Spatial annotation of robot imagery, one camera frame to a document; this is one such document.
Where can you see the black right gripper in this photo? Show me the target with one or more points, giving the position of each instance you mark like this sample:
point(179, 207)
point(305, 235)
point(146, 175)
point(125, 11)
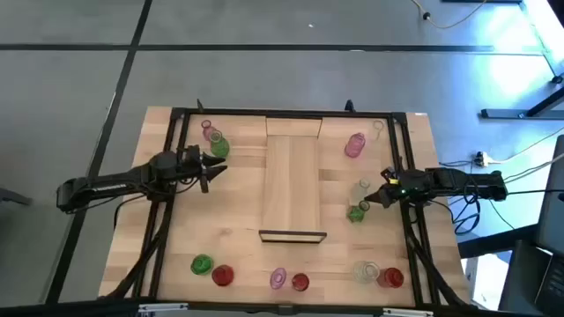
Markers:
point(412, 185)

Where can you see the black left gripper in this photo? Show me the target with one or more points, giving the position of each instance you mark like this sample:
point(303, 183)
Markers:
point(189, 165)

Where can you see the tall green ribbed vase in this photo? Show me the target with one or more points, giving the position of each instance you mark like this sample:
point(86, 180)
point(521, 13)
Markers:
point(220, 147)

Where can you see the clear bulbous glass vase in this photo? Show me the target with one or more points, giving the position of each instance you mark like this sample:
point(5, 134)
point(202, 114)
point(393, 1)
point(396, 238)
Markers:
point(358, 193)

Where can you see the green faceted glass vase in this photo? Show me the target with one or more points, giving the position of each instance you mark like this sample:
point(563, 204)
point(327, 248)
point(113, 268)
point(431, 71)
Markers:
point(356, 214)

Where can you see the small pink glass vase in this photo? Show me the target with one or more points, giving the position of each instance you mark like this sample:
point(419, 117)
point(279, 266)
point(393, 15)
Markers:
point(207, 130)

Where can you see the round pink ribbed vase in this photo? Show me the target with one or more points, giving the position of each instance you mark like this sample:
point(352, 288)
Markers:
point(354, 146)

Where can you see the tall clear glass vase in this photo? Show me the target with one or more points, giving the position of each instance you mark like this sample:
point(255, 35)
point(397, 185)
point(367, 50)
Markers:
point(377, 127)

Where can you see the wide clear glass vase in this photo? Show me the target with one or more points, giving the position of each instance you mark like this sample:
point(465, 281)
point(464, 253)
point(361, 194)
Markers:
point(365, 272)

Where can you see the tall red ribbed vase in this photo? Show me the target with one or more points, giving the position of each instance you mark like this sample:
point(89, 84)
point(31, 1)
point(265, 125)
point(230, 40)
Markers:
point(391, 277)

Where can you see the round green glass vase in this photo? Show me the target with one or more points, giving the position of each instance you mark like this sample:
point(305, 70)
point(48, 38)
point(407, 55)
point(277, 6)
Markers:
point(202, 264)

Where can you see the wide red glass vase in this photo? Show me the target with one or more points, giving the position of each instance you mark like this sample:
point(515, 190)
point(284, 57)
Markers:
point(222, 275)

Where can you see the red ribbed cylinder vase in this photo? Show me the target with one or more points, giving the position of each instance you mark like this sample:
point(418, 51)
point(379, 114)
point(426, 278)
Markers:
point(300, 282)

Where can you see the pink ribbed cylinder vase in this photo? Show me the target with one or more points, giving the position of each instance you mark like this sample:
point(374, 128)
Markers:
point(278, 278)

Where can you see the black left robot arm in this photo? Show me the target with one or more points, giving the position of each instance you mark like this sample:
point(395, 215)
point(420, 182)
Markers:
point(110, 185)

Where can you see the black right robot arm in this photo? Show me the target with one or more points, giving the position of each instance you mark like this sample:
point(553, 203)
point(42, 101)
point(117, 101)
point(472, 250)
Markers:
point(467, 182)

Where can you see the white power strip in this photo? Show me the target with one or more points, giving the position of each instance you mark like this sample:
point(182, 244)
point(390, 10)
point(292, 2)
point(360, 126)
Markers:
point(481, 158)

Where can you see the black desk leg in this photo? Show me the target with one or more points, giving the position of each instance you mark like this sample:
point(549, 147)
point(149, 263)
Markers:
point(502, 113)

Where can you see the dark gray box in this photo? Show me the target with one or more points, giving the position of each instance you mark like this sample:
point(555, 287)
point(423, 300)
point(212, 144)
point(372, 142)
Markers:
point(517, 282)

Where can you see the gray computer case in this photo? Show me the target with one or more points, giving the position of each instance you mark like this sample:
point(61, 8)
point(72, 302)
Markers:
point(553, 202)

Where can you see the gray furniture foot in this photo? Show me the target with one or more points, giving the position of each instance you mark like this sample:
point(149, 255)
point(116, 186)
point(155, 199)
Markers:
point(13, 196)

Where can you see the black rig beam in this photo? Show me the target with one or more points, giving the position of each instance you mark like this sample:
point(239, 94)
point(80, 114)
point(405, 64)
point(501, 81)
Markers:
point(66, 311)

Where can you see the clear acrylic tray frame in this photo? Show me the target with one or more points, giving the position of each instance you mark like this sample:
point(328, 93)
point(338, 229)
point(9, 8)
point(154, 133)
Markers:
point(291, 185)

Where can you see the black metal table frame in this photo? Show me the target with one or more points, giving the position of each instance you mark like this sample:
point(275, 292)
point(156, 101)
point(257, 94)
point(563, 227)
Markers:
point(286, 113)

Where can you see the silver metal bracket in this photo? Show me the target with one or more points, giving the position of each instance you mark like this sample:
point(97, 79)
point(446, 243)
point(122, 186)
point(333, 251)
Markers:
point(163, 307)
point(407, 313)

